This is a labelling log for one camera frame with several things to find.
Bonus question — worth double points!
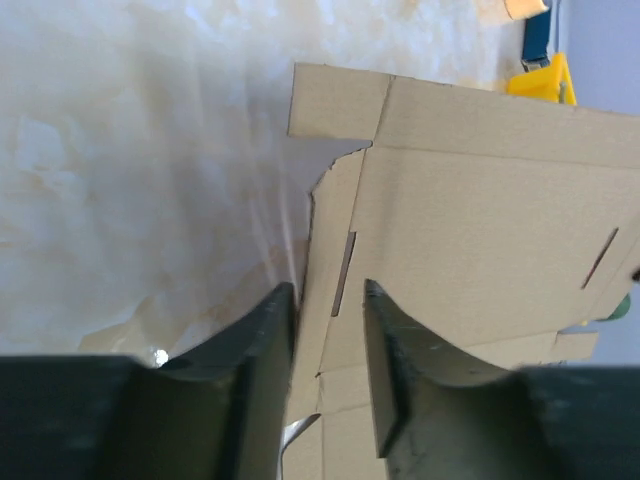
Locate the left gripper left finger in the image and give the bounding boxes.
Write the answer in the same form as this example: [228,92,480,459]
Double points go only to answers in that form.
[1,283,295,479]

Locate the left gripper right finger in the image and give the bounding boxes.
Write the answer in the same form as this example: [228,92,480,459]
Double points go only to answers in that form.
[363,280,639,479]

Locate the brown cardboard box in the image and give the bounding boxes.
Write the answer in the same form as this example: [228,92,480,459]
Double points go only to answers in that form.
[283,63,639,479]

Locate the blue razor retail box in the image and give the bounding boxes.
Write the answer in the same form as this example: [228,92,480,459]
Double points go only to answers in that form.
[521,10,551,72]

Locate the green round melon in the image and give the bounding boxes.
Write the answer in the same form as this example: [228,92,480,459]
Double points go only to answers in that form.
[597,293,631,322]

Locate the yellow plastic bin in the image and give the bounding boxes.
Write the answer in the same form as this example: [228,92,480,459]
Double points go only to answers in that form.
[506,52,578,106]

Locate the yellow masking tape roll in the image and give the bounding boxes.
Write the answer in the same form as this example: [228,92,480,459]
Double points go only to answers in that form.
[503,0,549,21]

